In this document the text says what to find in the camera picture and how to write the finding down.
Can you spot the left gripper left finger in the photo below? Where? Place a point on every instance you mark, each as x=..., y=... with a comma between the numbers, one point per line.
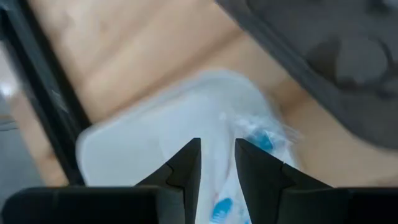
x=109, y=205

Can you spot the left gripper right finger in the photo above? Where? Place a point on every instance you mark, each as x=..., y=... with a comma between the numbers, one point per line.
x=295, y=205

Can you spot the bagged blue toothbrush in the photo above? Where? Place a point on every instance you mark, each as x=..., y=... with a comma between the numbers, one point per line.
x=261, y=140

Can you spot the white plastic bin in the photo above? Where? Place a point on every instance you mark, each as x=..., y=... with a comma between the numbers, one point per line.
x=130, y=146

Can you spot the grey translucent plastic bin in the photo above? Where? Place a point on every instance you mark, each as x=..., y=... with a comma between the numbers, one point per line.
x=342, y=46

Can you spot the black table frame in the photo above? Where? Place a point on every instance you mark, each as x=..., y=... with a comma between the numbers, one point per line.
x=43, y=93

